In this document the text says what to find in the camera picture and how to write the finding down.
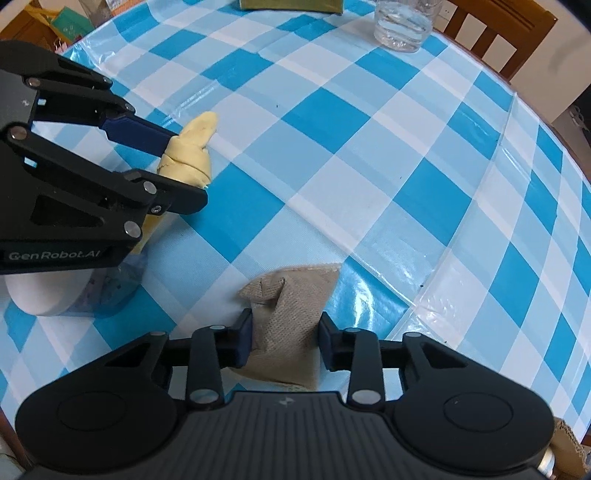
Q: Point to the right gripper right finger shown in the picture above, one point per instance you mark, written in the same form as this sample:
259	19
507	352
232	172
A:
358	352

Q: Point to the clear jar white lid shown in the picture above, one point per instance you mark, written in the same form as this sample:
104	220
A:
100	292

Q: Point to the beige cloth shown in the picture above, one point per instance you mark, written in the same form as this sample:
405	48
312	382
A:
287	305

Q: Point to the wooden chair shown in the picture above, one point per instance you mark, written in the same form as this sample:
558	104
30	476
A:
523	24

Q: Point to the blue checkered tablecloth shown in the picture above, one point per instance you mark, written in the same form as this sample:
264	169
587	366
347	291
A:
451	207

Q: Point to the green tissue pack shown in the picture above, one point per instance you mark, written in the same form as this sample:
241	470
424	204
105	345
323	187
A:
315	6

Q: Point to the yellow cleaning cloth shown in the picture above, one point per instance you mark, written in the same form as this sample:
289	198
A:
186	158

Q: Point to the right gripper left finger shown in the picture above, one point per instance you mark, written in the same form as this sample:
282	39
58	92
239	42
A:
212	349

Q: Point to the cardboard box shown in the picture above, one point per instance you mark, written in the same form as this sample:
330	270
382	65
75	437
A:
566	457

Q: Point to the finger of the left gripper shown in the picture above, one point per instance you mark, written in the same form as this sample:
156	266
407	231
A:
39	85
50	194

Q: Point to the clear water bottle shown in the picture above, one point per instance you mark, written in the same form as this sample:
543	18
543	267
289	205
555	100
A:
404	25

